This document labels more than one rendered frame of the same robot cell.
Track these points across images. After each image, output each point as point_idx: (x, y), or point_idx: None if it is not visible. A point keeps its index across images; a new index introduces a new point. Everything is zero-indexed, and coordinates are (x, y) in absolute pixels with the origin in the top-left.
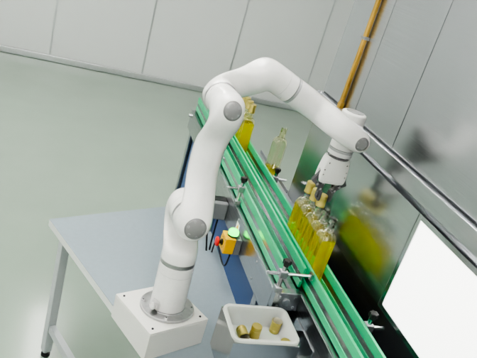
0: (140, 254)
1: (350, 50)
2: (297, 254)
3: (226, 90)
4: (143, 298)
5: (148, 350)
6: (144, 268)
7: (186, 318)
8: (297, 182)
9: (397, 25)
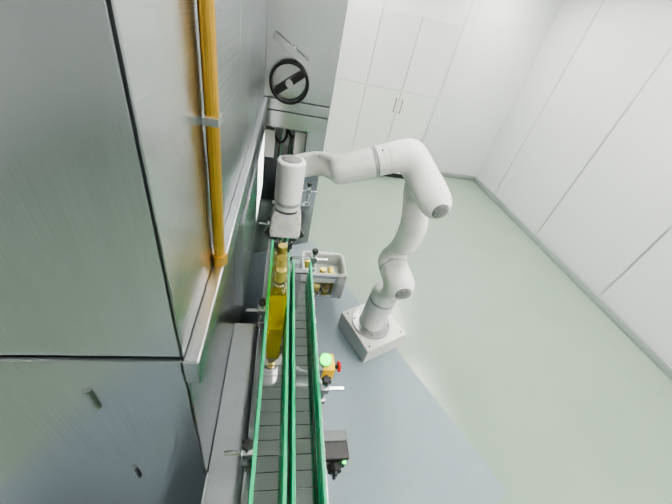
0: (395, 434)
1: (189, 195)
2: (294, 273)
3: None
4: (388, 324)
5: None
6: (387, 408)
7: (358, 308)
8: (209, 434)
9: (222, 37)
